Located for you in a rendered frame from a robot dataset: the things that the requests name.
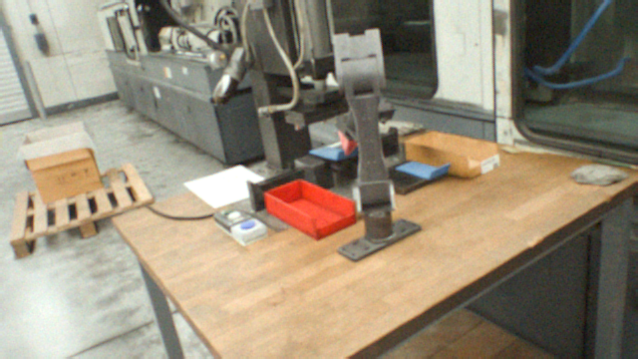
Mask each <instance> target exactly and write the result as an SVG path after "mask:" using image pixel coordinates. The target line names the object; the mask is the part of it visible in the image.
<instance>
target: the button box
mask: <svg viewBox="0 0 638 359"><path fill-rule="evenodd" d="M143 207H146V208H148V209H150V210H151V211H153V212H155V213H157V214H159V215H161V216H163V217H166V218H170V219H176V220H198V219H205V218H209V217H213V218H214V221H215V224H216V225H217V226H219V227H220V228H221V229H223V230H224V231H225V232H227V233H228V234H229V235H231V236H232V230H231V228H232V226H233V225H237V224H239V223H242V222H244V221H249V220H252V217H251V216H249V215H247V214H246V213H244V212H242V211H241V210H239V209H238V208H236V207H233V208H231V209H233V210H234V212H237V213H239V217H238V218H235V219H230V218H229V215H224V212H225V211H226V210H223V211H222V212H216V213H212V214H208V215H203V216H193V217H180V216H171V215H167V214H164V213H162V212H159V211H158V210H156V209H154V208H152V207H151V206H149V205H143V206H142V208H143Z"/></svg>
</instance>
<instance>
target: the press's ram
mask: <svg viewBox="0 0 638 359"><path fill-rule="evenodd" d="M328 78H329V75H323V76H320V77H319V80H314V78H312V77H311V80H312V81H314V83H310V82H302V81H298V86H299V98H298V99H302V100H306V101H303V104H304V105H301V106H297V107H294V108H292V109H287V110H284V115H285V121H286V123H293V124H295V128H296V129H297V130H300V129H301V128H302V126H308V125H311V124H314V123H327V121H328V120H333V119H335V117H338V116H341V115H344V114H348V113H349V110H350V106H349V102H348V100H346V94H339V89H338V86H333V85H328V81H327V79H328ZM276 90H277V95H280V96H285V97H291V98H294V86H293V82H292V83H288V84H284V85H281V86H276Z"/></svg>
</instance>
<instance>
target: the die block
mask: <svg viewBox="0 0 638 359"><path fill-rule="evenodd" d="M334 164H337V165H340V166H342V167H344V168H345V169H344V170H343V171H340V172H339V175H342V176H345V177H348V178H350V179H353V180H354V179H356V178H357V177H358V167H359V165H358V164H354V163H350V162H347V159H344V160H341V161H339V162H336V163H334ZM295 167H296V168H301V169H304V172H305V178H304V179H303V180H305V181H308V182H310V183H313V184H315V185H317V186H320V187H322V188H325V189H327V190H328V189H330V188H332V187H335V186H334V179H333V173H332V172H330V171H329V170H326V167H324V168H321V169H318V170H315V171H311V170H309V169H306V168H303V167H301V166H298V165H295Z"/></svg>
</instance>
